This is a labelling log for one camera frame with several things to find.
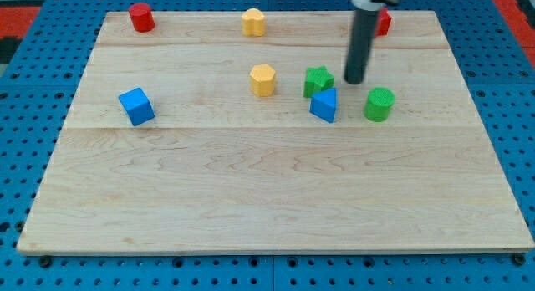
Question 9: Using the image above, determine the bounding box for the green star block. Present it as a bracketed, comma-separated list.
[303, 66, 334, 98]

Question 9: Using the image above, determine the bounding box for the red star block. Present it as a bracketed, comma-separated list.
[375, 8, 392, 37]

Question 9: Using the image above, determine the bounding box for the yellow hexagon block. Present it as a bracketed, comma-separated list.
[249, 64, 276, 97]

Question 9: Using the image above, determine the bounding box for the blue triangular prism block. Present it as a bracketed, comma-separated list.
[309, 88, 338, 123]

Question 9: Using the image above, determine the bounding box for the wooden board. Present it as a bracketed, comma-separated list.
[18, 11, 534, 256]

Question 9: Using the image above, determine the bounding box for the green cylinder block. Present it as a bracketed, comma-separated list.
[364, 87, 395, 122]

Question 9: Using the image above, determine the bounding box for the yellow heart block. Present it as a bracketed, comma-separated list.
[242, 8, 266, 37]

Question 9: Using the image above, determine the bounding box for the blue cube block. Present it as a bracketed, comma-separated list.
[118, 88, 155, 126]

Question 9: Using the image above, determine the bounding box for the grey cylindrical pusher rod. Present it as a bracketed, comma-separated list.
[344, 8, 380, 84]

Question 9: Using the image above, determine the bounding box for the red cylinder block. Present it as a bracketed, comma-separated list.
[128, 3, 155, 33]

